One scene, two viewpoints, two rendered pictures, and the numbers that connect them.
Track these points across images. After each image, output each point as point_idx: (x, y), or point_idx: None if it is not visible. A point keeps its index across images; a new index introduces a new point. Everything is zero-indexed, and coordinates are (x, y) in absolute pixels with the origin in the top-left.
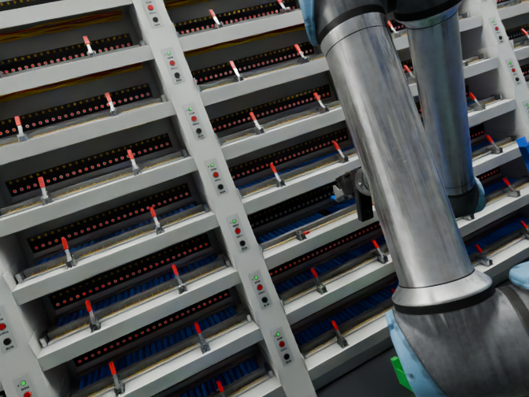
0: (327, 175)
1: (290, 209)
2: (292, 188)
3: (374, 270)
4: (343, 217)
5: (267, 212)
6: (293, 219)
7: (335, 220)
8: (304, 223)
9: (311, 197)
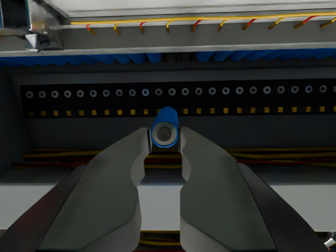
0: (175, 215)
1: (252, 93)
2: (333, 215)
3: None
4: (143, 17)
5: (315, 107)
6: (266, 66)
7: (189, 12)
8: (286, 50)
9: (185, 102)
